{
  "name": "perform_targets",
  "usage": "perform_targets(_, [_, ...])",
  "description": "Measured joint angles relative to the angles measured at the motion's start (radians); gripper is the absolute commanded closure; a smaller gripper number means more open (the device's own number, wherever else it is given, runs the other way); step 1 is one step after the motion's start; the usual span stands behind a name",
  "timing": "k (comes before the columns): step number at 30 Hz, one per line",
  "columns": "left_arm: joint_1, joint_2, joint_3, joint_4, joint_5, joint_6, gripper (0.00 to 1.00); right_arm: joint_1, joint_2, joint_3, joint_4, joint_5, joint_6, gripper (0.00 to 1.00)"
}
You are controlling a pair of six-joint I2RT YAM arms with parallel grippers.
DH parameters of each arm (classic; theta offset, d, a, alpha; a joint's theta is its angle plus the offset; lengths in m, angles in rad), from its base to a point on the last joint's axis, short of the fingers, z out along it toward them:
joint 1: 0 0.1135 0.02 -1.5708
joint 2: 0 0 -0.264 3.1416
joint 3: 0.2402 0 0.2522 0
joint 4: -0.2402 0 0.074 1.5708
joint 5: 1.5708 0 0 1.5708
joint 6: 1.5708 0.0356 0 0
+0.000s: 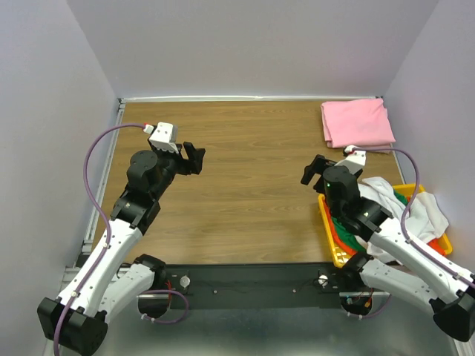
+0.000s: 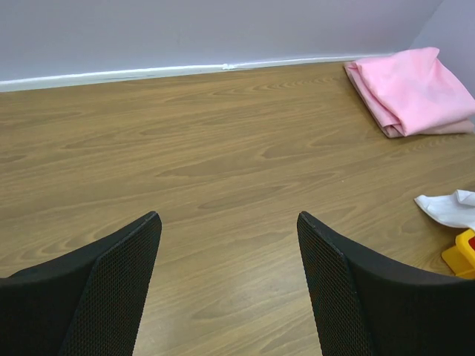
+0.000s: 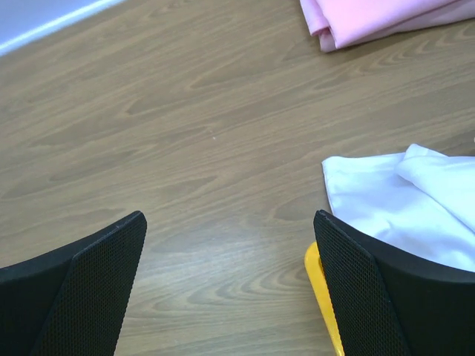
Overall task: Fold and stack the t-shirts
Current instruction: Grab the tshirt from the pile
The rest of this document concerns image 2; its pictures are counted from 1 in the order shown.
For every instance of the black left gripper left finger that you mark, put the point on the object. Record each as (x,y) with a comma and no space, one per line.
(87,302)

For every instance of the white t shirt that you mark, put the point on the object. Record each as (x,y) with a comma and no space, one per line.
(455,210)

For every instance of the folded pink t shirt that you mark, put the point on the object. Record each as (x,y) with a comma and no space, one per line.
(412,93)

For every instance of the yellow plastic basket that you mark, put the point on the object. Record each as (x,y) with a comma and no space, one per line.
(460,257)

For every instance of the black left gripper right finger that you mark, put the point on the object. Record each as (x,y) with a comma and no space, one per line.
(365,303)

